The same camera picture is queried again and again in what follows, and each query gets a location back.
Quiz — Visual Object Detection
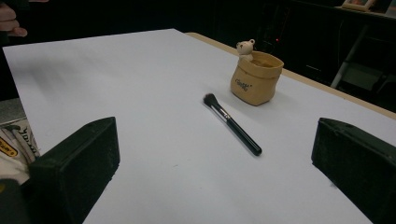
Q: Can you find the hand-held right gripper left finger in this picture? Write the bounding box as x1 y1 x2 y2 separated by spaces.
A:
28 116 121 224

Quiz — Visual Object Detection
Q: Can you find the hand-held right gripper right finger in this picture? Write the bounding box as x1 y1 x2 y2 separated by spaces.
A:
311 117 396 224

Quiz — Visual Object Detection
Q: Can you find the tan bag-shaped pot with bear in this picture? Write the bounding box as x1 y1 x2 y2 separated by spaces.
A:
230 38 285 107

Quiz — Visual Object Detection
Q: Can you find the black makeup brush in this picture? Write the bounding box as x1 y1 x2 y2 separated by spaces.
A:
203 92 263 157

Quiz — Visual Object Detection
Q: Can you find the white printed clothing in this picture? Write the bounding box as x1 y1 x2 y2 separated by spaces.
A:
0 119 41 185

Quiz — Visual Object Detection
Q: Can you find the grey metal stand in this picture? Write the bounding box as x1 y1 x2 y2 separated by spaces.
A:
330 23 396 91

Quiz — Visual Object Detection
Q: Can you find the light picture frame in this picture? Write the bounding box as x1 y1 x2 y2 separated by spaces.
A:
340 0 378 12

